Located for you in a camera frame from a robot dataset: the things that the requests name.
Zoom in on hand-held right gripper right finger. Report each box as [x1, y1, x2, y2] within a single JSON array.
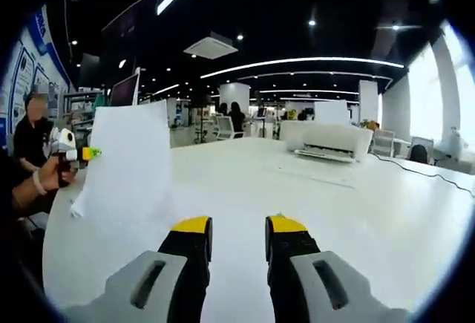
[[264, 214, 373, 323]]

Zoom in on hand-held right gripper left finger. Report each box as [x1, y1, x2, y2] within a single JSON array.
[[105, 215, 214, 323]]

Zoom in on stack of white printing papers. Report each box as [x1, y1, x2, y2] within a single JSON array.
[[69, 99, 172, 221]]

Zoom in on black printer cable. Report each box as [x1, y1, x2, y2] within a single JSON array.
[[367, 151, 475, 198]]

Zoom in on white table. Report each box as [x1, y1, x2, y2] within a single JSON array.
[[42, 135, 475, 311]]

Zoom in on dark hanging screen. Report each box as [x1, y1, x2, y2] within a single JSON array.
[[102, 0, 160, 38]]

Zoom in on black office chair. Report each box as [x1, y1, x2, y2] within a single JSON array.
[[410, 136, 435, 164]]

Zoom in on white office chair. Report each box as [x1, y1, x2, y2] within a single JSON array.
[[214, 114, 244, 141], [370, 129, 395, 157]]

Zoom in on white wristband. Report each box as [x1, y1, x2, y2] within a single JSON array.
[[32, 169, 48, 195]]

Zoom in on bright window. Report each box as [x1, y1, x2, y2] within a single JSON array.
[[443, 18, 475, 149], [407, 42, 445, 141]]

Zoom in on wall poster board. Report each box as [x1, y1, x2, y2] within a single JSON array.
[[0, 3, 71, 127]]

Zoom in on ceiling air conditioner unit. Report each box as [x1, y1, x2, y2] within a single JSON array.
[[183, 31, 238, 59]]

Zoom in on person's left hand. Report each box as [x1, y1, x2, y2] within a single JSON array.
[[39, 157, 77, 190]]

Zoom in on white printer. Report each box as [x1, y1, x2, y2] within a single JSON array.
[[280, 99, 374, 164]]

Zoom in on black monitor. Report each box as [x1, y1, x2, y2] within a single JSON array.
[[77, 53, 101, 88]]

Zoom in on white storage shelf rack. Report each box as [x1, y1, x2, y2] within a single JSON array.
[[62, 91, 105, 142]]

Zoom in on large desk monitor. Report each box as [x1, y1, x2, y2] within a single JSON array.
[[110, 73, 141, 108]]

